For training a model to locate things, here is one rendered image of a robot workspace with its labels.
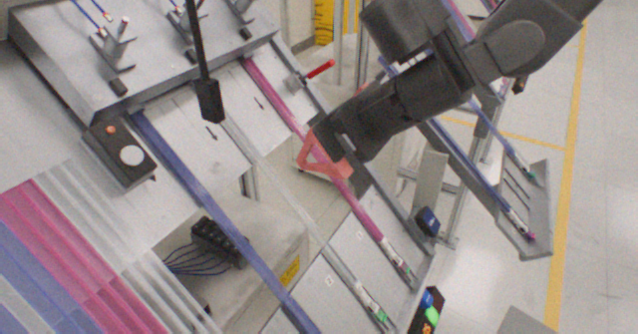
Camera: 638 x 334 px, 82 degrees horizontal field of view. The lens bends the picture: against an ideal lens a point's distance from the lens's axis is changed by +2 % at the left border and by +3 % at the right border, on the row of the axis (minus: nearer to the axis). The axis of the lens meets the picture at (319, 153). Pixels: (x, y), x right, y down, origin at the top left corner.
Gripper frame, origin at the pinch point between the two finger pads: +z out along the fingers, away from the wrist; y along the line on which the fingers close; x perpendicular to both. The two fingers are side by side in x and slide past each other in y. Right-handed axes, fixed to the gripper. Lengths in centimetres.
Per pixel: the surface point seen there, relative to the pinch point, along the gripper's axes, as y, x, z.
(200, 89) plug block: 12.9, -12.7, -3.2
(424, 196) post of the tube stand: -42, 33, 21
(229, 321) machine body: 8.6, 22.2, 42.8
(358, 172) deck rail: -19.1, 12.2, 15.1
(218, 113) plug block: 12.3, -10.0, -2.5
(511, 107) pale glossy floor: -247, 87, 58
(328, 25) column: -284, -52, 176
